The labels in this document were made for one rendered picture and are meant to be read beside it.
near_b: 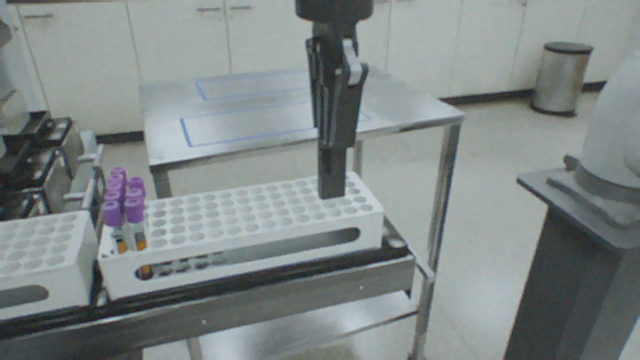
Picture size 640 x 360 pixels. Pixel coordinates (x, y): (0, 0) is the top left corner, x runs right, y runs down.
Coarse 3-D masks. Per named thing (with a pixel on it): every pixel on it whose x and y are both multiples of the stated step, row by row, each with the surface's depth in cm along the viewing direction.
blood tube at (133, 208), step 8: (128, 200) 41; (136, 200) 41; (128, 208) 41; (136, 208) 41; (128, 216) 41; (136, 216) 41; (136, 224) 42; (136, 232) 42; (144, 232) 43; (136, 240) 43; (144, 240) 43; (136, 248) 43; (144, 248) 43; (144, 264) 44; (144, 272) 45; (152, 272) 46; (144, 280) 45
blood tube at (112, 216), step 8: (104, 208) 40; (112, 208) 40; (104, 216) 40; (112, 216) 40; (120, 216) 41; (112, 224) 41; (120, 224) 41; (112, 232) 41; (120, 232) 42; (112, 240) 42; (120, 240) 42; (120, 248) 42
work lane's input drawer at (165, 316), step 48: (384, 240) 53; (96, 288) 46; (192, 288) 46; (240, 288) 48; (288, 288) 48; (336, 288) 50; (384, 288) 53; (0, 336) 42; (48, 336) 42; (96, 336) 44; (144, 336) 46; (192, 336) 48
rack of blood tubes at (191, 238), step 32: (224, 192) 53; (256, 192) 55; (288, 192) 54; (352, 192) 54; (160, 224) 49; (192, 224) 48; (224, 224) 47; (256, 224) 48; (288, 224) 49; (320, 224) 48; (352, 224) 49; (128, 256) 43; (160, 256) 44; (192, 256) 48; (224, 256) 48; (256, 256) 52; (288, 256) 49; (320, 256) 50; (128, 288) 44; (160, 288) 45
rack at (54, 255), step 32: (0, 224) 47; (32, 224) 48; (64, 224) 47; (0, 256) 43; (32, 256) 44; (64, 256) 43; (96, 256) 50; (0, 288) 40; (32, 288) 47; (64, 288) 42
